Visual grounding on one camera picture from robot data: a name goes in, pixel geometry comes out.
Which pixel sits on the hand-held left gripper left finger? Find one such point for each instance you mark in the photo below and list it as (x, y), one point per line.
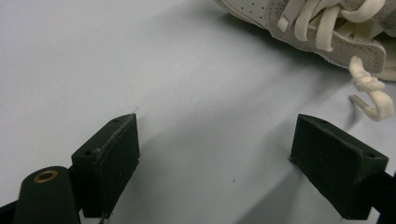
(106, 165)

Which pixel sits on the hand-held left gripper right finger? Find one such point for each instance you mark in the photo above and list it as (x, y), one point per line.
(333, 165)

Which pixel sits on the white grey sneaker yellow heel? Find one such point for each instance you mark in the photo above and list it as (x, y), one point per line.
(353, 49)

